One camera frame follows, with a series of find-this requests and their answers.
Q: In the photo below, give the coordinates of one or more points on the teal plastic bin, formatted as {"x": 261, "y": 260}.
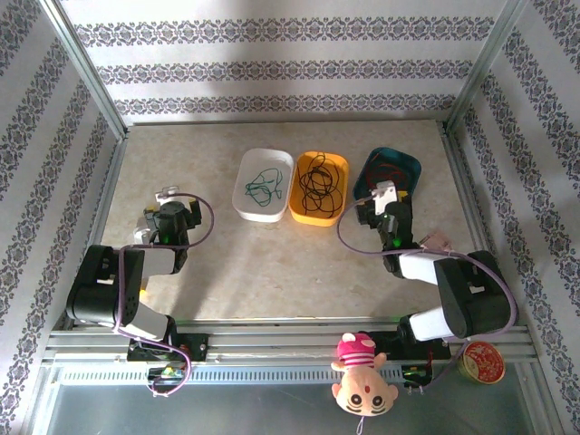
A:
{"x": 408, "y": 163}

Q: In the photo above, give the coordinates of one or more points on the orange plastic bin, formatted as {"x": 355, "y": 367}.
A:
{"x": 340, "y": 181}

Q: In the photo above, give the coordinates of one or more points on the white plastic bin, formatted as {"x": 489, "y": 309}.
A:
{"x": 254, "y": 213}

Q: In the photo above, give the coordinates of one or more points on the left black and white robot arm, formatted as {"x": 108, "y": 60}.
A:
{"x": 104, "y": 285}

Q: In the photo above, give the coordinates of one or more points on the pink plug adapter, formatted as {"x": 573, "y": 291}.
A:
{"x": 435, "y": 240}

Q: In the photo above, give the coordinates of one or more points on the small controller board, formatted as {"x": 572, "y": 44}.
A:
{"x": 414, "y": 374}
{"x": 167, "y": 372}

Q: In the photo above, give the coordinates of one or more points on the red round tin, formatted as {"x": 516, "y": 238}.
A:
{"x": 482, "y": 362}

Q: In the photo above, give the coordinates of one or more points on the plush doll with pink hat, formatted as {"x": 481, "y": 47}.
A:
{"x": 362, "y": 394}

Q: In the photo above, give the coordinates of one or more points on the grey metal tray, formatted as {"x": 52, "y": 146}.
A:
{"x": 226, "y": 408}

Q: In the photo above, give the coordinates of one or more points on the aluminium side rail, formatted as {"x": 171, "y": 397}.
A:
{"x": 453, "y": 149}
{"x": 106, "y": 195}

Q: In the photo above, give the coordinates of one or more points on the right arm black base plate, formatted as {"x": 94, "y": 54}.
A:
{"x": 385, "y": 340}

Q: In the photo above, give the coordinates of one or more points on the aluminium back rail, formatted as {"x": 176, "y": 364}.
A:
{"x": 272, "y": 121}

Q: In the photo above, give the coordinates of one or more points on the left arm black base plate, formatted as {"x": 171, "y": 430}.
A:
{"x": 197, "y": 346}

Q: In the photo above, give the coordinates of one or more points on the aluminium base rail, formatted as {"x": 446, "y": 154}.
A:
{"x": 272, "y": 340}

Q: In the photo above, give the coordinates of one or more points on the aluminium corner post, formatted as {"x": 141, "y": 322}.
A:
{"x": 489, "y": 54}
{"x": 86, "y": 72}

